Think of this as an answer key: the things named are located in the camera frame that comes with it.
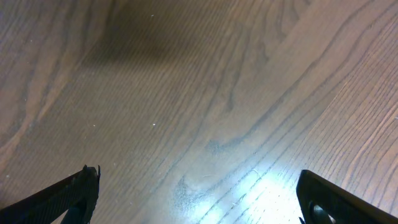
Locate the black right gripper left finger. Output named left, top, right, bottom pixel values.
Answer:
left=1, top=166, right=101, bottom=224

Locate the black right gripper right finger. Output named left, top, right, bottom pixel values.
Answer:
left=296, top=169, right=397, bottom=224

